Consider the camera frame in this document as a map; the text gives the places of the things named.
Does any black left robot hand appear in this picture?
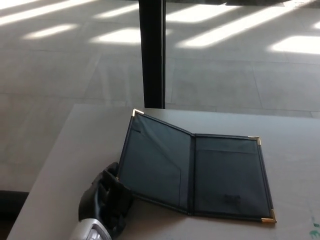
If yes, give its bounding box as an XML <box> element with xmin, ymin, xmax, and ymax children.
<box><xmin>78</xmin><ymin>161</ymin><xmax>135</xmax><ymax>239</ymax></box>

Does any dark diary with gold corners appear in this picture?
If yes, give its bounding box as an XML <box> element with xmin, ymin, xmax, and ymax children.
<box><xmin>115</xmin><ymin>108</ymin><xmax>278</xmax><ymax>224</ymax></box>

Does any black vertical pillar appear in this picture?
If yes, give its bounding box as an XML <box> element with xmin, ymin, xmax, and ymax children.
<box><xmin>137</xmin><ymin>0</ymin><xmax>167</xmax><ymax>110</ymax></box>

